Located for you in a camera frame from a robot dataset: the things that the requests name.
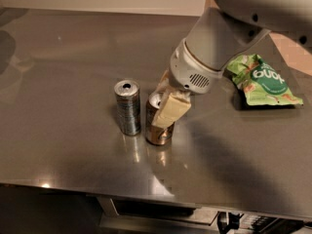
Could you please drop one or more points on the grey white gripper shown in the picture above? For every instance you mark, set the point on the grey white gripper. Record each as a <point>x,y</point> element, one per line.
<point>187,72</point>

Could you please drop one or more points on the orange brown soda can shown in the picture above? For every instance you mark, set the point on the orange brown soda can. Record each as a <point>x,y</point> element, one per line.
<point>156,135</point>

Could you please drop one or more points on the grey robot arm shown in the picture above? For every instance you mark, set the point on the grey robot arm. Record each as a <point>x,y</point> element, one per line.
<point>224,31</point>

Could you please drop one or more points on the silver blue redbull can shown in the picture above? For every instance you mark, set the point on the silver blue redbull can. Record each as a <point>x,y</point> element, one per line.
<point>128,106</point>

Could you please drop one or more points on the green chip bag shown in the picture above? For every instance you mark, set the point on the green chip bag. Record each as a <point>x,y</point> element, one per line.
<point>260,83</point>

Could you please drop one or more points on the grey drawer under table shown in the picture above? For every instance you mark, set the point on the grey drawer under table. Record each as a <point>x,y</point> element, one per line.
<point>147,217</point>

